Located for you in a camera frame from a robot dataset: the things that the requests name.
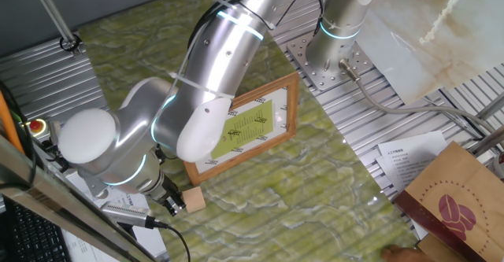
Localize red emergency stop button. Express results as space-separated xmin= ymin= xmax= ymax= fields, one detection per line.
xmin=22 ymin=116 xmax=49 ymax=139

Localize bare person hand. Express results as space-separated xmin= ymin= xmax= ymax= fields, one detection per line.
xmin=380 ymin=244 xmax=434 ymax=262

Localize beige marble pattern sheet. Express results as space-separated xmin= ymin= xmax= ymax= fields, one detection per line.
xmin=356 ymin=0 xmax=504 ymax=105

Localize thin black cable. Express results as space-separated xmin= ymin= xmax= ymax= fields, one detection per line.
xmin=273 ymin=0 xmax=316 ymax=29

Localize grey metal tube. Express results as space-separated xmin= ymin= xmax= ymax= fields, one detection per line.
xmin=467 ymin=124 xmax=504 ymax=157
xmin=474 ymin=91 xmax=504 ymax=122

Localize black keyboard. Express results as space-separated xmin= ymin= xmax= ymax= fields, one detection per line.
xmin=0 ymin=198 xmax=74 ymax=262

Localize brown paper bag coffee print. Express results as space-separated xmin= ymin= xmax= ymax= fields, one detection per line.
xmin=395 ymin=140 xmax=504 ymax=262

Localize black camera cable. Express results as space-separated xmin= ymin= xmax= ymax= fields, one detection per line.
xmin=151 ymin=219 xmax=192 ymax=262

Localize paper sheet with text lines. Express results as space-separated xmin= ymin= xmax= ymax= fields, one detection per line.
xmin=376 ymin=130 xmax=450 ymax=194
xmin=61 ymin=189 xmax=169 ymax=262

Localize thin metal rod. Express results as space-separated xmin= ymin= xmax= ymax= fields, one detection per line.
xmin=26 ymin=0 xmax=80 ymax=46

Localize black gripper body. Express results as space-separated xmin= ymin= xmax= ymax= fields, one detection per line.
xmin=156 ymin=174 xmax=183 ymax=204

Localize thick grey base cable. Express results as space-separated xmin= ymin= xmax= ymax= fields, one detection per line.
xmin=337 ymin=57 xmax=504 ymax=137

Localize red white round object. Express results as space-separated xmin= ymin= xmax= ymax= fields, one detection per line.
xmin=491 ymin=150 xmax=504 ymax=180

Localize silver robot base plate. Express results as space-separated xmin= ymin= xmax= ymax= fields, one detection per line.
xmin=286 ymin=31 xmax=373 ymax=92

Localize wooden picture frame with stand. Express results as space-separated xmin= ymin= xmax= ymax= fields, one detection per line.
xmin=183 ymin=72 xmax=300 ymax=187

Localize black looped cable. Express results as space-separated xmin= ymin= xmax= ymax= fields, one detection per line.
xmin=313 ymin=0 xmax=330 ymax=35

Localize ribbed silver camera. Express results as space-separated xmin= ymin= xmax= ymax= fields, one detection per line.
xmin=100 ymin=201 xmax=157 ymax=230

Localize black ring clamp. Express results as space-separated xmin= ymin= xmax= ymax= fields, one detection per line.
xmin=58 ymin=33 xmax=83 ymax=55

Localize orange cable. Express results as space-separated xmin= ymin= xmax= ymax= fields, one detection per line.
xmin=0 ymin=90 xmax=25 ymax=155

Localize green marble pattern mat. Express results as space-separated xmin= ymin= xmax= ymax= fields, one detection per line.
xmin=76 ymin=0 xmax=428 ymax=262

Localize small wooden cube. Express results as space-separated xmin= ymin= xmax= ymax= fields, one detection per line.
xmin=181 ymin=186 xmax=207 ymax=214

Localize aluminium frame bar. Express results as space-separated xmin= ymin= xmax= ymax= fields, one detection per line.
xmin=0 ymin=134 xmax=158 ymax=262

